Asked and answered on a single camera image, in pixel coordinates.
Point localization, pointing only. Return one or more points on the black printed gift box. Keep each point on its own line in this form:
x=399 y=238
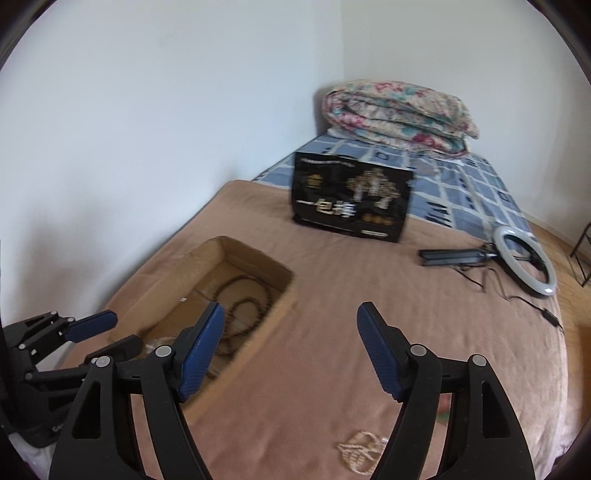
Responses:
x=350 y=197

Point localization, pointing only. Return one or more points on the folded floral quilt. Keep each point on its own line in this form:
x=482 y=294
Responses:
x=400 y=115

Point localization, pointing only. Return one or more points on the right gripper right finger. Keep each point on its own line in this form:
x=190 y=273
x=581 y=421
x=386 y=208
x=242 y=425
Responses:
x=484 y=439

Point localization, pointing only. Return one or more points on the cardboard box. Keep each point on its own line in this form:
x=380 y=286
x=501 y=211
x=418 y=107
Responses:
x=255 y=291

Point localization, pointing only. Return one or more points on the black folded tripod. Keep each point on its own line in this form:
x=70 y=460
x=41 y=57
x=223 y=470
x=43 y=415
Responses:
x=456 y=257

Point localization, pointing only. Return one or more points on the white ring light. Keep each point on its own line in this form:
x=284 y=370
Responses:
x=525 y=261

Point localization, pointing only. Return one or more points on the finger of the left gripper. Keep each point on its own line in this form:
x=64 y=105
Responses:
x=125 y=349
x=92 y=325

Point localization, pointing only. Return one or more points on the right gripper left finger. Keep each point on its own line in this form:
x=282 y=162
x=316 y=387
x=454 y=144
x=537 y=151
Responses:
x=98 y=439

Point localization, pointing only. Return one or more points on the blue checkered bed sheet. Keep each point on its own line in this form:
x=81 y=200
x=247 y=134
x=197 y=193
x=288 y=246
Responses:
x=463 y=193

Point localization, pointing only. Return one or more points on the black metal rack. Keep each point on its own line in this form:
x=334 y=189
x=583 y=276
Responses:
x=582 y=258

